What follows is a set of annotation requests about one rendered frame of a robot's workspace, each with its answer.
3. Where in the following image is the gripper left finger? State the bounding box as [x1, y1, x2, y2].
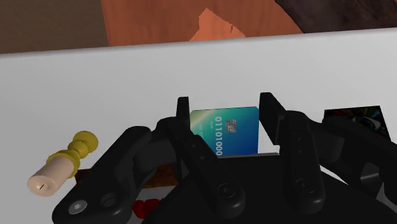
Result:
[52, 96, 246, 224]

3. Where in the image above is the brown flat box red print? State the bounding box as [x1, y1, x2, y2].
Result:
[74, 164, 182, 223]

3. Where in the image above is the orange wooden furniture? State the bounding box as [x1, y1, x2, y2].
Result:
[101, 0, 303, 48]

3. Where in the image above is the dark colourful picture card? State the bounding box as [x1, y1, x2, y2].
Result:
[323, 105, 391, 141]

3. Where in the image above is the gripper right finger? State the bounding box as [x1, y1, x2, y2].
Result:
[258, 92, 397, 215]

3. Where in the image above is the blue green chip card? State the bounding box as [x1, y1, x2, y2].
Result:
[190, 106, 260, 158]

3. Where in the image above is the yellow and beige bottle stopper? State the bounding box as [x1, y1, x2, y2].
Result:
[27, 130, 99, 197]

